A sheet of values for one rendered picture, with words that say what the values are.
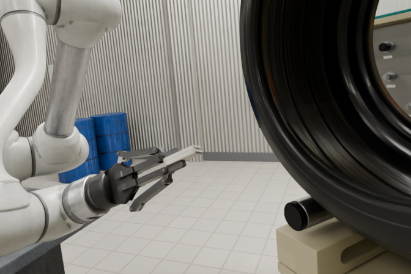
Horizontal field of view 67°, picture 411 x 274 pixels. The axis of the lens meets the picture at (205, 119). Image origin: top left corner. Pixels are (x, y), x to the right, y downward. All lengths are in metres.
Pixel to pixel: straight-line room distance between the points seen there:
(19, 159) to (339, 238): 1.05
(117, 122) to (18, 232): 3.77
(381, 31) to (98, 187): 1.04
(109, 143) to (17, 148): 3.17
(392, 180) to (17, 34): 0.84
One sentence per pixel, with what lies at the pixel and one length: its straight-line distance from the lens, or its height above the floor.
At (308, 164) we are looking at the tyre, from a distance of 0.44.
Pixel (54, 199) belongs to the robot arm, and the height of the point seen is 0.91.
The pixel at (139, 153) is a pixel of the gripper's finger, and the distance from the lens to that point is 0.62.
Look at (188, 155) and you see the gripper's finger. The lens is 0.56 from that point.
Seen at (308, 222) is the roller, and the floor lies 0.90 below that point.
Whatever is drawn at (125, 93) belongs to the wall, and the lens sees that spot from 4.82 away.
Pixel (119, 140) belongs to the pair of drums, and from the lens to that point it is 4.39.
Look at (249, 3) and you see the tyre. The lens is 0.51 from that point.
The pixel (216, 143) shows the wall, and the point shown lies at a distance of 4.22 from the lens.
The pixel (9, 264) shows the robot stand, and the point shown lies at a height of 0.64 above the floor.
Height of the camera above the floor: 1.12
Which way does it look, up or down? 7 degrees down
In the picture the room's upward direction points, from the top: 5 degrees counter-clockwise
